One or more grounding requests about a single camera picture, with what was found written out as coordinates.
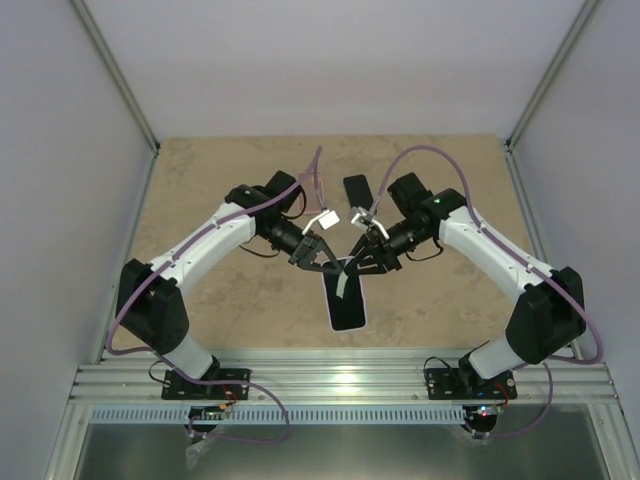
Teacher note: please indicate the black smartphone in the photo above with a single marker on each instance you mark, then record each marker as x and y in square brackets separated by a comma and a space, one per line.
[358, 191]

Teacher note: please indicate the controller board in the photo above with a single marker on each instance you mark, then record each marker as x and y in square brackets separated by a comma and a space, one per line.
[217, 412]
[486, 410]

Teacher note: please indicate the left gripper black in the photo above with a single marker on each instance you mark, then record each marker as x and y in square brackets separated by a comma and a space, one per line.
[304, 258]

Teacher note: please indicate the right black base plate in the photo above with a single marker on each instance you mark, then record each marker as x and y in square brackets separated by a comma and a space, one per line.
[444, 384]

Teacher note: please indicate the right controller board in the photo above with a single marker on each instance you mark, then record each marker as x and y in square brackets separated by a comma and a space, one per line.
[486, 410]

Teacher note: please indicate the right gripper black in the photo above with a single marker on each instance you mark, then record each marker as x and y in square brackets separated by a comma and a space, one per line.
[386, 256]

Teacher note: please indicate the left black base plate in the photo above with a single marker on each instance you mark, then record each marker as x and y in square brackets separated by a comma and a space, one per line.
[227, 386]

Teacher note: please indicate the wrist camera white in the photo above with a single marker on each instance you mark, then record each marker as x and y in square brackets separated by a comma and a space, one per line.
[326, 219]
[365, 220]

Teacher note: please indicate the aluminium rail frame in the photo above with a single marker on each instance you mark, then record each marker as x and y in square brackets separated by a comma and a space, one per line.
[271, 317]

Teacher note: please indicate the black phone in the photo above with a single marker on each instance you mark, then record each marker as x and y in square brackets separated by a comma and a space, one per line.
[345, 302]

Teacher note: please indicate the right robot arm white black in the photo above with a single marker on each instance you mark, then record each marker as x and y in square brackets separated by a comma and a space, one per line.
[547, 301]

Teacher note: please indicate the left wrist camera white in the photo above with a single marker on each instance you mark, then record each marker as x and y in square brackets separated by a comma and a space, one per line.
[326, 219]

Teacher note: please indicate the left aluminium corner post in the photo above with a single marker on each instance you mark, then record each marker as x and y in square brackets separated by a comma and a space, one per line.
[114, 71]

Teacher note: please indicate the left controller board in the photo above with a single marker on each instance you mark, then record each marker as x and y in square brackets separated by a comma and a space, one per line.
[217, 412]

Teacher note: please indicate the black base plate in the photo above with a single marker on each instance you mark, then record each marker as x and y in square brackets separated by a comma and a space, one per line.
[227, 386]
[444, 384]

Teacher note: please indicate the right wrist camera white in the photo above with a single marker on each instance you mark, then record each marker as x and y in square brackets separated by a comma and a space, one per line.
[365, 220]

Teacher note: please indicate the grey slotted cable duct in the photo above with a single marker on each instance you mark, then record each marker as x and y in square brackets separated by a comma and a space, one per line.
[271, 415]

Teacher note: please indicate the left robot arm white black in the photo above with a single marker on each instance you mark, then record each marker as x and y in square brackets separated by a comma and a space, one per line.
[151, 296]

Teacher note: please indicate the right aluminium corner post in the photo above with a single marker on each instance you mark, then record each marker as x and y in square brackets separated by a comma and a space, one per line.
[576, 30]

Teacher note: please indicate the pink phone case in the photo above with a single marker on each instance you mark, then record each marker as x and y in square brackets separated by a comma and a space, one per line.
[313, 201]

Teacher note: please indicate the aluminium corner post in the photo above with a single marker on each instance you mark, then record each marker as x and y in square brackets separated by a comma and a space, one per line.
[576, 30]
[114, 71]

